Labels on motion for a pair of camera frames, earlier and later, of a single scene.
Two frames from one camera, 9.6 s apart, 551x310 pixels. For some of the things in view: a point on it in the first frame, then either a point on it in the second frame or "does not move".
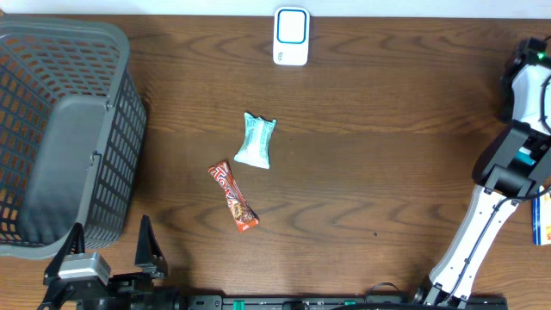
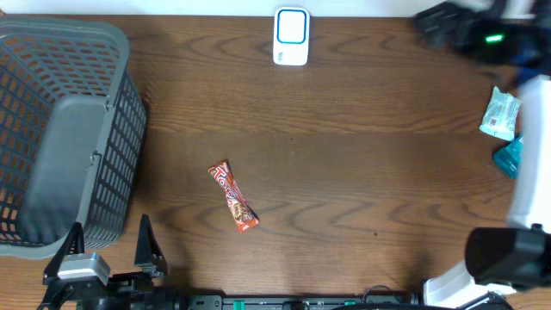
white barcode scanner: [291, 36] does not move
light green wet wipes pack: [255, 149] to [501, 114]
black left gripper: [150, 252] does not move
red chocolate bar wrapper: [241, 211] does not move
